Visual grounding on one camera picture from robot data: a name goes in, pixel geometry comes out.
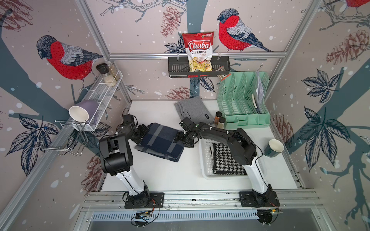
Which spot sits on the navy plaid scarf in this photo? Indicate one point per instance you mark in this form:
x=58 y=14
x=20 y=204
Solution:
x=160 y=142

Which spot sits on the purple paper cup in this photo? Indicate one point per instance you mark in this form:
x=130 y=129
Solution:
x=84 y=110

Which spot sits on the chrome wire cup holder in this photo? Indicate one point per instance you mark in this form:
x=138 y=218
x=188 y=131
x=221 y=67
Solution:
x=63 y=137

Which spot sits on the grey scarf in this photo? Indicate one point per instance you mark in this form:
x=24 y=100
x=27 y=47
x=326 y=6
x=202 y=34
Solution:
x=195 y=110

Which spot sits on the black lid jar on shelf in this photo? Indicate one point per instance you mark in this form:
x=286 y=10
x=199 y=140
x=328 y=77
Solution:
x=103 y=69

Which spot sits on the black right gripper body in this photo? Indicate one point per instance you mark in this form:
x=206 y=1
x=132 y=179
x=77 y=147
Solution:
x=184 y=139

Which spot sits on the black wall basket shelf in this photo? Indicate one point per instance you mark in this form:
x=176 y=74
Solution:
x=182 y=67

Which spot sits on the red cassava chips bag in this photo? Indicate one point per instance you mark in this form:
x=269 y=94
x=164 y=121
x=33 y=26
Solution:
x=199 y=49

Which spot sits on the beige spice jar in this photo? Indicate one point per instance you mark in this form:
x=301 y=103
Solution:
x=221 y=123

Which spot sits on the orange spice jar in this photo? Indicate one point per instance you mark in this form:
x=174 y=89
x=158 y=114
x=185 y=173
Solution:
x=218 y=115

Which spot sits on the dark green paper cup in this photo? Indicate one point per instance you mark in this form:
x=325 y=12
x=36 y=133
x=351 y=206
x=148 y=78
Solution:
x=274 y=148

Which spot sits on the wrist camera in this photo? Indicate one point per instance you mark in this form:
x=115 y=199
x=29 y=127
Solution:
x=129 y=120
x=187 y=124

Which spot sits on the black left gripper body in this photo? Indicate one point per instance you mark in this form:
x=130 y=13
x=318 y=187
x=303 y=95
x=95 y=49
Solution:
x=141 y=131

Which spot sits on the mint green file organizer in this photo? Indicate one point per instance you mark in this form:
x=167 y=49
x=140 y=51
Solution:
x=237 y=100

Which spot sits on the black white houndstooth scarf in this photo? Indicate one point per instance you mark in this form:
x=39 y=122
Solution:
x=223 y=161

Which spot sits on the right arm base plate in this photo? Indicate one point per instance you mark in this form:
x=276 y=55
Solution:
x=252 y=199

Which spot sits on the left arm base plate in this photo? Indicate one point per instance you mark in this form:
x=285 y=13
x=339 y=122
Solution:
x=144 y=200

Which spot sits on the white plastic basket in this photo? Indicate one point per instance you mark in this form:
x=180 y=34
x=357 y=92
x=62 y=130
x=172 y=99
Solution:
x=206 y=163

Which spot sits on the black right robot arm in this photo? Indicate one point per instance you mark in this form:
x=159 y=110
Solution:
x=243 y=150

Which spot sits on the white wire wall shelf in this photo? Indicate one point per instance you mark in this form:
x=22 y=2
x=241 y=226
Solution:
x=103 y=92

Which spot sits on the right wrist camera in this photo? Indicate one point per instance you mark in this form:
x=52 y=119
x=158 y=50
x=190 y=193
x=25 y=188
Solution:
x=187 y=124

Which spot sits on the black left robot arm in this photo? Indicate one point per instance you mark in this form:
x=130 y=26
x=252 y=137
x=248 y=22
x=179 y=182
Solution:
x=117 y=160

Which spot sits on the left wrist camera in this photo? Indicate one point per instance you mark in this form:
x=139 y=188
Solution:
x=129 y=120

